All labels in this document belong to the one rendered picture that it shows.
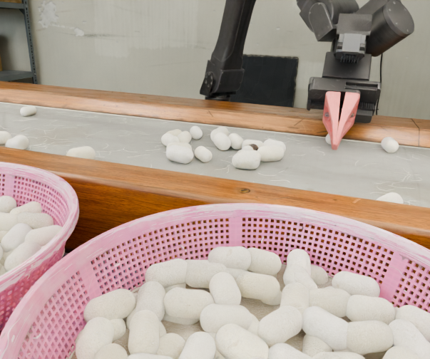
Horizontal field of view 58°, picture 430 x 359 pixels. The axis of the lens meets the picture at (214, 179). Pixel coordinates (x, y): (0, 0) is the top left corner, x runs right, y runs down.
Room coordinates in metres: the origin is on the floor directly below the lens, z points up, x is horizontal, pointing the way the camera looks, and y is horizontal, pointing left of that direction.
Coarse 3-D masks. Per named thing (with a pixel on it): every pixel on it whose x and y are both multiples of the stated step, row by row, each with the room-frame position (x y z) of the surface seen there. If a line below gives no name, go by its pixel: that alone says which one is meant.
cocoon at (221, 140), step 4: (220, 132) 0.56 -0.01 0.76; (216, 136) 0.55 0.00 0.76; (220, 136) 0.54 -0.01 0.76; (224, 136) 0.54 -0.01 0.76; (216, 140) 0.54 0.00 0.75; (220, 140) 0.53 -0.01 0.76; (224, 140) 0.53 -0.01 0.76; (228, 140) 0.53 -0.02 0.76; (216, 144) 0.54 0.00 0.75; (220, 144) 0.53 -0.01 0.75; (224, 144) 0.53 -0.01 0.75; (228, 144) 0.53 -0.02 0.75; (220, 148) 0.53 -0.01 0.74; (224, 148) 0.53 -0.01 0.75; (228, 148) 0.54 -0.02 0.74
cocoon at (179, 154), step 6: (168, 150) 0.48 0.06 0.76; (174, 150) 0.47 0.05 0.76; (180, 150) 0.47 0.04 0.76; (186, 150) 0.47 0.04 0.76; (168, 156) 0.48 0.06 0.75; (174, 156) 0.47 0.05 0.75; (180, 156) 0.47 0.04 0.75; (186, 156) 0.47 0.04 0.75; (192, 156) 0.47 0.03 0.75; (180, 162) 0.47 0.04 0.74; (186, 162) 0.47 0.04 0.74
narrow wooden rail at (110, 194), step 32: (0, 160) 0.39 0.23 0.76; (32, 160) 0.39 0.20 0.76; (64, 160) 0.40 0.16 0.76; (96, 160) 0.40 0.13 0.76; (96, 192) 0.35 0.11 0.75; (128, 192) 0.34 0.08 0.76; (160, 192) 0.33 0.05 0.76; (192, 192) 0.33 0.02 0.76; (224, 192) 0.33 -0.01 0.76; (256, 192) 0.33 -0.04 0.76; (288, 192) 0.33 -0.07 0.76; (320, 192) 0.34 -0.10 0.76; (96, 224) 0.35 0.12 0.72; (256, 224) 0.30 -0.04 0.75; (384, 224) 0.28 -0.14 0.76; (416, 224) 0.28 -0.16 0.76; (192, 256) 0.32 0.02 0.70; (320, 256) 0.29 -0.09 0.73; (384, 256) 0.27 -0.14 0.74
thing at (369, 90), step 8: (312, 80) 0.60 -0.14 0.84; (344, 80) 0.59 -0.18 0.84; (352, 80) 0.58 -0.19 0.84; (360, 80) 0.58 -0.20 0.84; (352, 88) 0.58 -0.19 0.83; (360, 88) 0.58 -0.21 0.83; (368, 88) 0.58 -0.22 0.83; (376, 88) 0.57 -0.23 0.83; (360, 96) 0.60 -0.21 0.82; (368, 96) 0.59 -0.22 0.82; (376, 96) 0.58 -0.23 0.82; (312, 104) 0.63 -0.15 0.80; (320, 104) 0.62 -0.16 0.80
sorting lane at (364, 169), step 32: (0, 128) 0.61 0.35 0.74; (32, 128) 0.62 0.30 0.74; (64, 128) 0.63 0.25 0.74; (96, 128) 0.63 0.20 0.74; (128, 128) 0.64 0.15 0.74; (160, 128) 0.65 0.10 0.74; (128, 160) 0.48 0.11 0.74; (160, 160) 0.48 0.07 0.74; (192, 160) 0.49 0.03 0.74; (224, 160) 0.49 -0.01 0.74; (288, 160) 0.50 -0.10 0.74; (320, 160) 0.51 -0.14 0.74; (352, 160) 0.52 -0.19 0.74; (384, 160) 0.52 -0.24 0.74; (416, 160) 0.53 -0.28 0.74; (352, 192) 0.40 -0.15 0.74; (384, 192) 0.40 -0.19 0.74; (416, 192) 0.41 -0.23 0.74
